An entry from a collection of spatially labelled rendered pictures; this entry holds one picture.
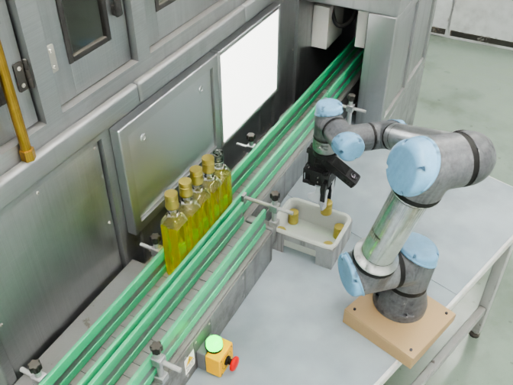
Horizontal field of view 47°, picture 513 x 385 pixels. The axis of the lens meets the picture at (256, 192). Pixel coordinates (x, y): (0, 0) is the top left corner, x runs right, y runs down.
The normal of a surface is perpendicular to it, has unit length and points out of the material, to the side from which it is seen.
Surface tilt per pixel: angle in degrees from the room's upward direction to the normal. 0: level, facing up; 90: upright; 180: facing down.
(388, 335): 5
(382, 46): 90
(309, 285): 0
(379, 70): 90
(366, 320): 5
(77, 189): 91
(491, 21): 90
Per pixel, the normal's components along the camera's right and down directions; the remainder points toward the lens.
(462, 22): -0.47, 0.56
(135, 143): 0.89, 0.29
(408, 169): -0.91, 0.06
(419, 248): 0.21, -0.79
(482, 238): 0.00, -0.78
